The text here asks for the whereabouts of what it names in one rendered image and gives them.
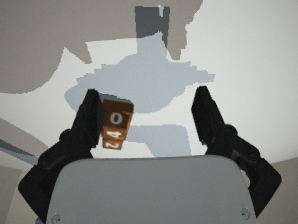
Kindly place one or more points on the brown wooden digit cube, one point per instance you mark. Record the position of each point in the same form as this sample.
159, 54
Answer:
112, 144
115, 125

